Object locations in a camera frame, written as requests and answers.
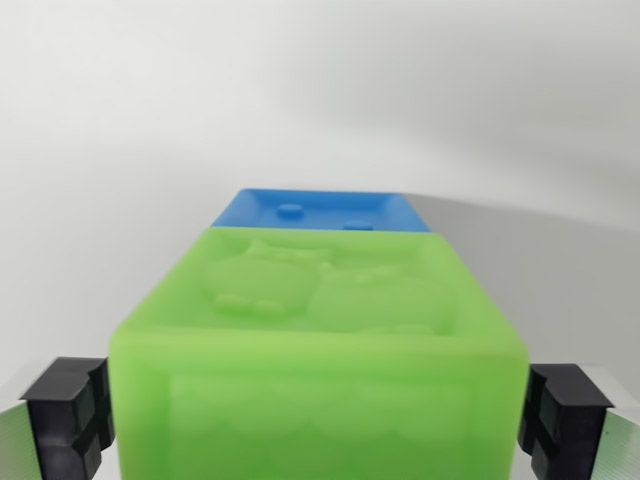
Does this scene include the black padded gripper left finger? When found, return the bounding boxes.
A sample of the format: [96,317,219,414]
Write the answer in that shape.
[0,356,119,480]

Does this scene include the black padded gripper right finger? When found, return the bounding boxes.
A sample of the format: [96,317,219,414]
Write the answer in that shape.
[516,362,640,480]

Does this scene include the green rubber cube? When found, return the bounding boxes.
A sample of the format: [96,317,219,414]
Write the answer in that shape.
[107,226,531,480]

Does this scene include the blue rubber cube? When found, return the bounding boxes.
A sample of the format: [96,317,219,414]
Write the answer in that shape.
[211,187,434,234]

